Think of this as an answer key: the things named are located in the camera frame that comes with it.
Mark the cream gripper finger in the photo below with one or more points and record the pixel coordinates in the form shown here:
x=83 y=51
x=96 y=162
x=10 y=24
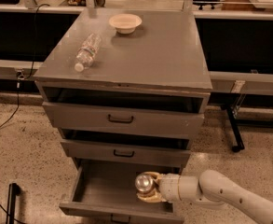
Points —
x=150 y=178
x=153 y=196

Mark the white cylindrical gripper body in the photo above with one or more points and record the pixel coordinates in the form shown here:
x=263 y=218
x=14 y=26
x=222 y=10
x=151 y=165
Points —
x=169 y=188

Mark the orange soda can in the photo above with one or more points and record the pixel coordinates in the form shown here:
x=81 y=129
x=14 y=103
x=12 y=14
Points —
x=143 y=188

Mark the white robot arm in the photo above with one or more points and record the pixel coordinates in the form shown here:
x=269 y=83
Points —
x=210 y=190

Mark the bottom grey open drawer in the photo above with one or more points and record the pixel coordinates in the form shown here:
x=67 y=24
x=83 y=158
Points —
x=106 y=190

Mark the middle grey drawer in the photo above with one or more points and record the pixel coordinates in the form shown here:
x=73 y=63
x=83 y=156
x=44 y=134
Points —
x=158 y=156

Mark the grey metal drawer cabinet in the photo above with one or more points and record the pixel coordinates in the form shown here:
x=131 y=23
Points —
x=160 y=66

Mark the top grey drawer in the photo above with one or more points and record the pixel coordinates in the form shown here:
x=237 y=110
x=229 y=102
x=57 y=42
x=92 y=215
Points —
x=108 y=119

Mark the black wheeled table leg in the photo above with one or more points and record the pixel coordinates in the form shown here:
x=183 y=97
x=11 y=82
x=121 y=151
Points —
x=239 y=146

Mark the clear plastic water bottle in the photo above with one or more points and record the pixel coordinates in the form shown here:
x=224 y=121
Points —
x=86 y=54

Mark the black floor stand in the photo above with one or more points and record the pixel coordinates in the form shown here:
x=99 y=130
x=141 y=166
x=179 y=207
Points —
x=13 y=193

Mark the white paper bowl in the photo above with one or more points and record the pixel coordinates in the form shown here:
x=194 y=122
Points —
x=125 y=23

